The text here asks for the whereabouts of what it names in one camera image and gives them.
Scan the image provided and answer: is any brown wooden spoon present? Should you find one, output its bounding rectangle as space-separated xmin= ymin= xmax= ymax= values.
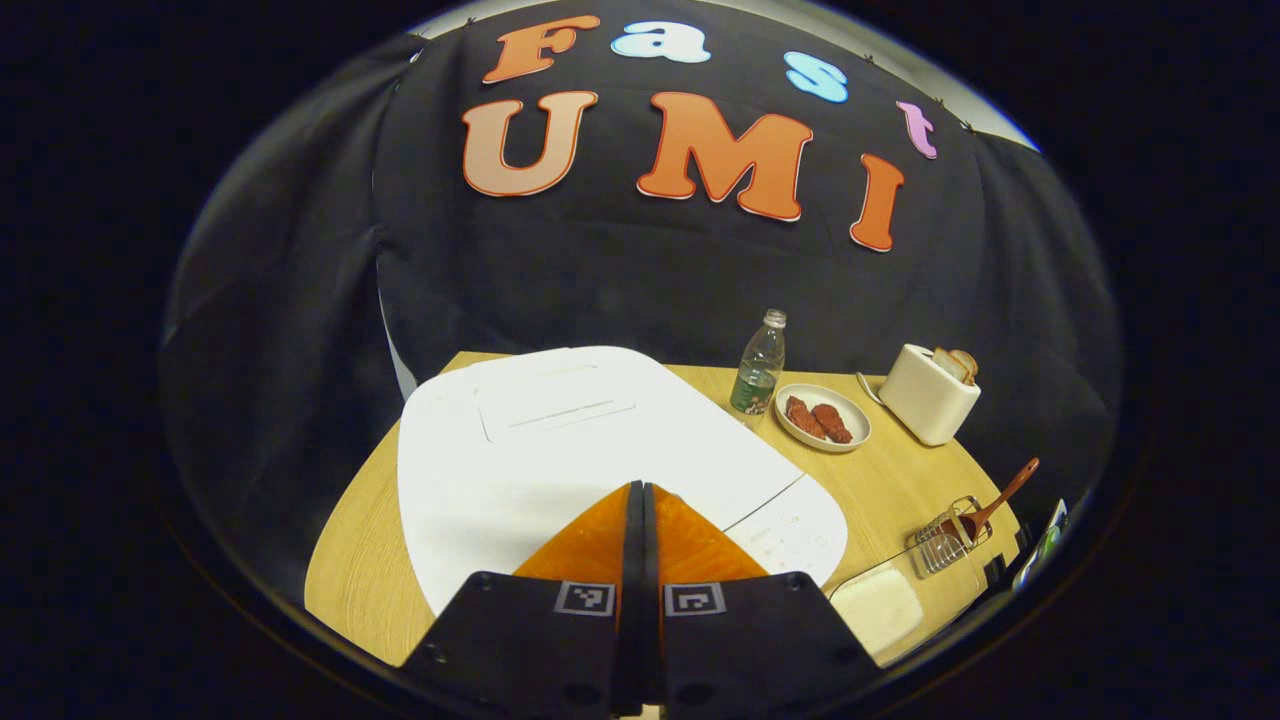
xmin=940 ymin=458 xmax=1041 ymax=546

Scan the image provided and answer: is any clear plastic water bottle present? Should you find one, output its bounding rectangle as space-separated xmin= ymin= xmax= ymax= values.
xmin=729 ymin=309 xmax=788 ymax=429

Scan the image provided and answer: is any clear box of rice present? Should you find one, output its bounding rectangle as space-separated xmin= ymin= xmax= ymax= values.
xmin=828 ymin=560 xmax=926 ymax=658

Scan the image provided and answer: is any metal wire chopstick holder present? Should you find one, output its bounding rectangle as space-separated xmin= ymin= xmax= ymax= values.
xmin=906 ymin=495 xmax=994 ymax=580

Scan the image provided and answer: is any white oval plate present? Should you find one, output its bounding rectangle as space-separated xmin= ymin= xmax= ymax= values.
xmin=774 ymin=383 xmax=872 ymax=453

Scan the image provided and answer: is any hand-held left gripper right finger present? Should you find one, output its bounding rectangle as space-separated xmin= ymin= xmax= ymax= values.
xmin=643 ymin=483 xmax=886 ymax=717

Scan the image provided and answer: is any white rice cooker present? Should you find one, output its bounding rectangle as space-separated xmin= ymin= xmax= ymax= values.
xmin=397 ymin=345 xmax=849 ymax=616

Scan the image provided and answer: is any red meat piece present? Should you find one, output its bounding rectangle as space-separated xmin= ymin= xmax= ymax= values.
xmin=785 ymin=395 xmax=827 ymax=441
xmin=811 ymin=402 xmax=854 ymax=445

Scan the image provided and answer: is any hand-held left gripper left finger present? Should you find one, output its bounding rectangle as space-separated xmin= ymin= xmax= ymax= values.
xmin=400 ymin=480 xmax=646 ymax=717

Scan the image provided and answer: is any black backdrop cloth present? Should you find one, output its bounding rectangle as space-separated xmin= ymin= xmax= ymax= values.
xmin=160 ymin=0 xmax=1126 ymax=611

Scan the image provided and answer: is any white toaster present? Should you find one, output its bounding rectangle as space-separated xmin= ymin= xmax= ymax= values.
xmin=879 ymin=343 xmax=982 ymax=447

